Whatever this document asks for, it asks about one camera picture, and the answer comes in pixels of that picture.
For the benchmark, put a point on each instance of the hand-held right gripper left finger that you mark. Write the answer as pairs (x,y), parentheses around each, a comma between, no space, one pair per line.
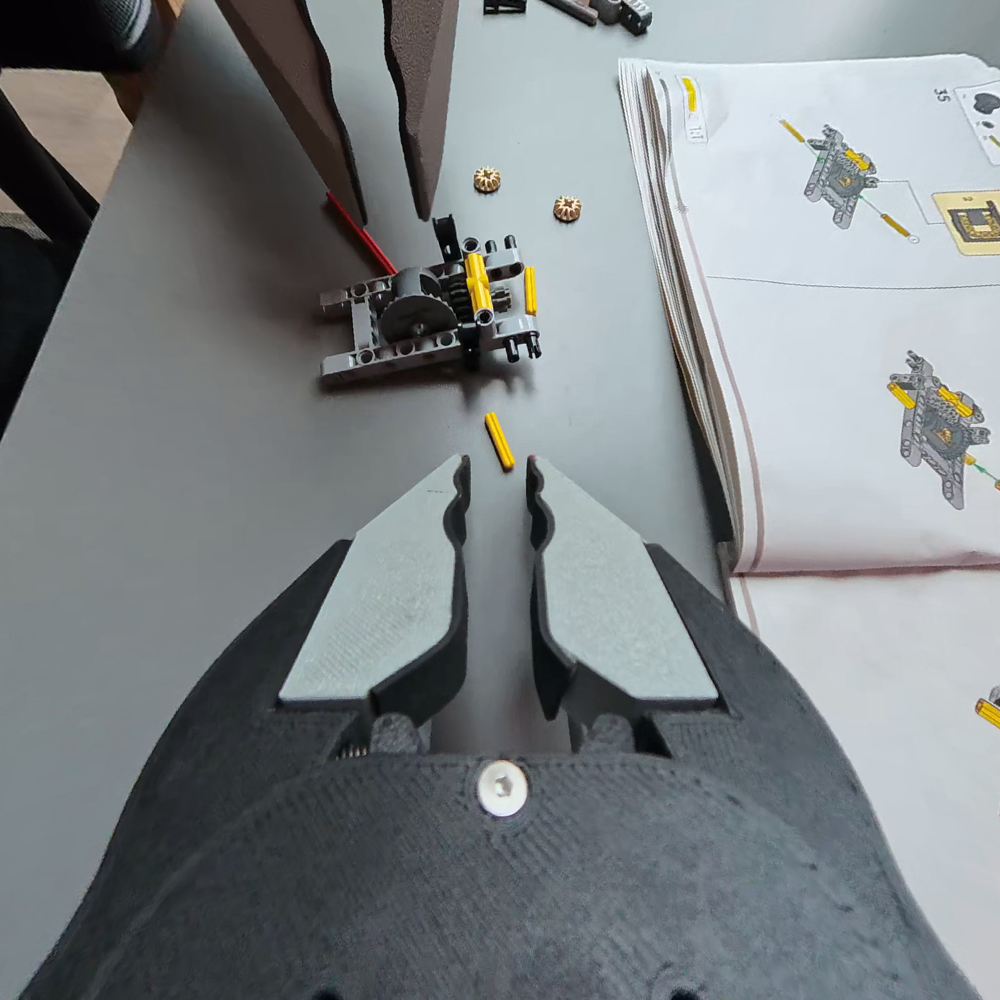
(383,609)

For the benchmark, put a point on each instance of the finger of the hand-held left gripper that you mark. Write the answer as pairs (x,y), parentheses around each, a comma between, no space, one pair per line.
(426,94)
(297,86)

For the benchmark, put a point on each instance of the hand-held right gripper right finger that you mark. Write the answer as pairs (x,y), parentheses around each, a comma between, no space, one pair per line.
(617,617)

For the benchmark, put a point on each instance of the long red lego axle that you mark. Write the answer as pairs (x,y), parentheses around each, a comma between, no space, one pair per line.
(367,234)

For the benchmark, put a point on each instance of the short yellow lego axle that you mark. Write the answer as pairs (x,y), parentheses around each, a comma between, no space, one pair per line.
(530,290)
(500,441)

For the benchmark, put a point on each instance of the grey lego gearbox assembly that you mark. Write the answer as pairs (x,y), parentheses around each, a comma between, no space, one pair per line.
(414,301)

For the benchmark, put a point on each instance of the tan lego gear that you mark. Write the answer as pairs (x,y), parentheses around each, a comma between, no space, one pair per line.
(567,209)
(487,180)

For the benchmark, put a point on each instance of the pile of loose lego pieces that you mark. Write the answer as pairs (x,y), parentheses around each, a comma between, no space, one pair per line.
(617,12)

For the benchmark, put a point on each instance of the open lego instruction booklet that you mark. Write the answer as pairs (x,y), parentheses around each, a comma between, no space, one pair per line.
(820,351)

